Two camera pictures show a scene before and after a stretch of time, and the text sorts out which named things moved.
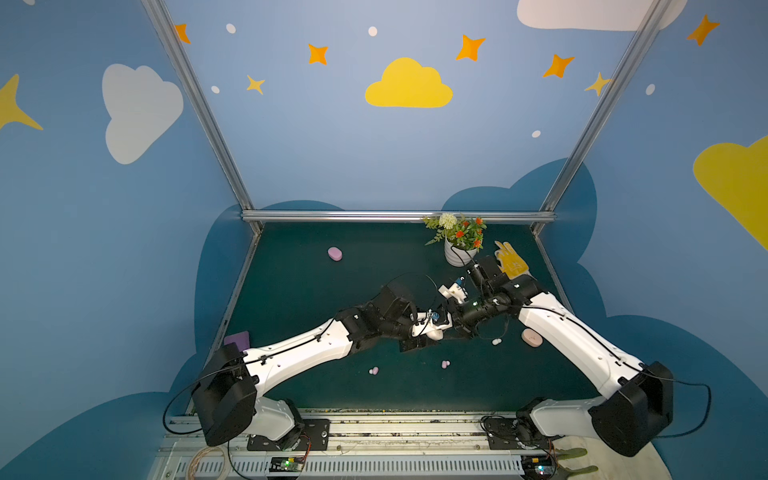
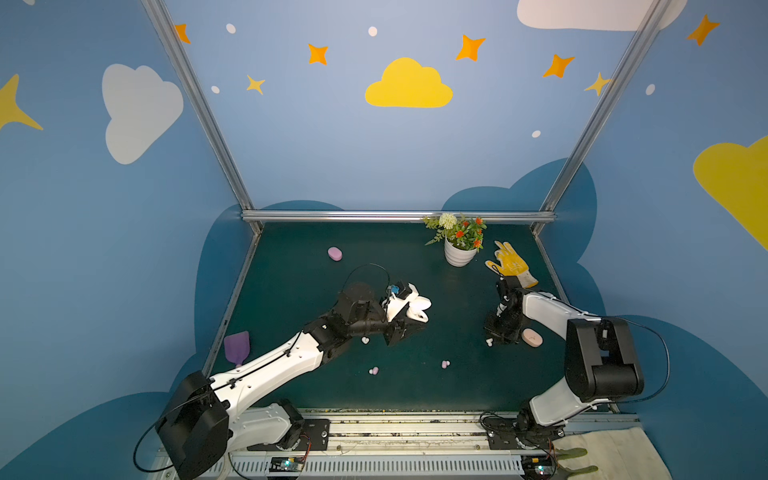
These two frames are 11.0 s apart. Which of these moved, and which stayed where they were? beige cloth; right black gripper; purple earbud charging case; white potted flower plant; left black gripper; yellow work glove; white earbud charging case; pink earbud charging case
Moved: right black gripper; left black gripper; white earbud charging case
Stayed: white potted flower plant; beige cloth; pink earbud charging case; purple earbud charging case; yellow work glove
